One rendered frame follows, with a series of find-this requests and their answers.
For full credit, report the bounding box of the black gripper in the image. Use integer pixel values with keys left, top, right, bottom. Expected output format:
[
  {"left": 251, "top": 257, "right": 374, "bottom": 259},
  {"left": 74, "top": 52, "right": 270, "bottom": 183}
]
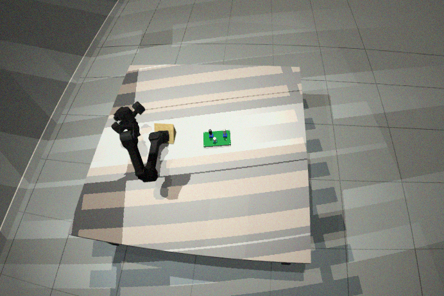
[{"left": 112, "top": 101, "right": 145, "bottom": 134}]

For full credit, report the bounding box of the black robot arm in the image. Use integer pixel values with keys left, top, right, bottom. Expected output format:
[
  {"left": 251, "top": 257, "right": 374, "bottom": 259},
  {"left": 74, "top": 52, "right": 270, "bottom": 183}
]
[{"left": 114, "top": 107, "right": 169, "bottom": 182}]

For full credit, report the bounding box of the green circuit board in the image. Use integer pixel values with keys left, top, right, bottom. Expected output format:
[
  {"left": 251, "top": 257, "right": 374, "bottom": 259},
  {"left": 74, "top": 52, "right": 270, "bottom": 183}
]
[{"left": 203, "top": 128, "right": 231, "bottom": 148}]

